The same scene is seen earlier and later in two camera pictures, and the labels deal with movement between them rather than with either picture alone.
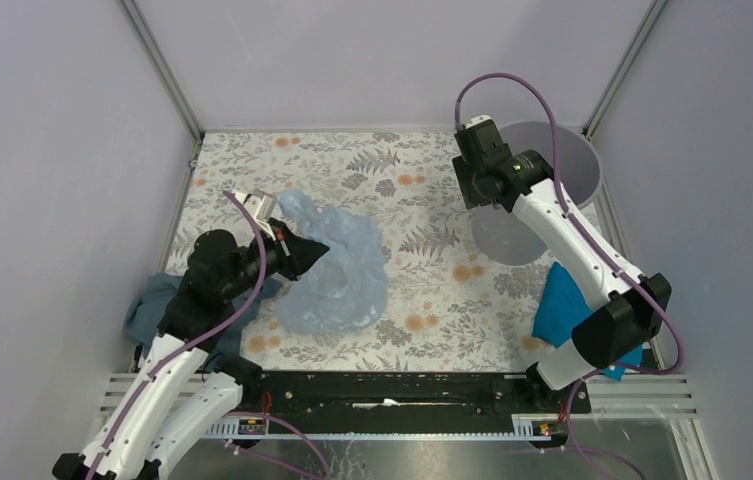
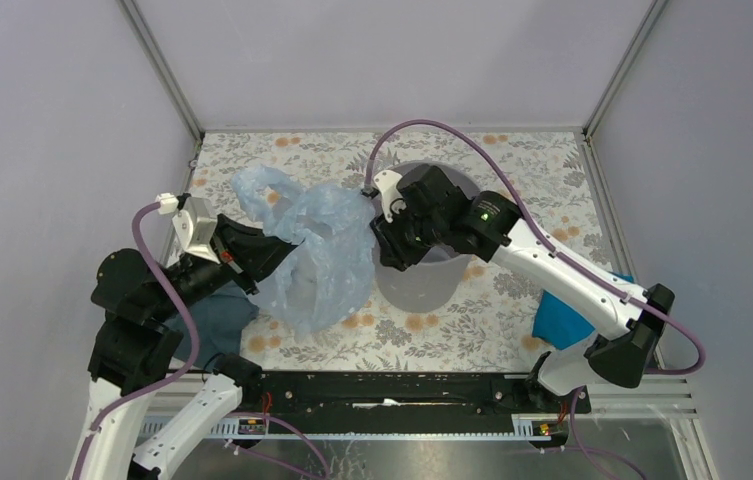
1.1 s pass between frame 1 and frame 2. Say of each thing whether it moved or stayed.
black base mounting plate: stayed
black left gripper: moved
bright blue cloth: stayed
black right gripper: moved
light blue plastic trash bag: moved
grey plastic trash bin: moved
